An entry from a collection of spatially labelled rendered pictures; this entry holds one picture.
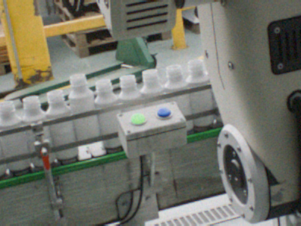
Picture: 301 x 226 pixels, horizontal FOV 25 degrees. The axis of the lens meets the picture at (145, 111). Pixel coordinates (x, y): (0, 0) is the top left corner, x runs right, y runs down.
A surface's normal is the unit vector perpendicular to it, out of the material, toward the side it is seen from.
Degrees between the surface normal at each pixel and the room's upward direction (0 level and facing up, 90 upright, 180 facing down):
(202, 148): 90
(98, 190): 90
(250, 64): 90
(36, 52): 90
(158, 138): 110
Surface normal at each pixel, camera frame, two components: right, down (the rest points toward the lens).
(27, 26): 0.26, 0.27
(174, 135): 0.29, 0.58
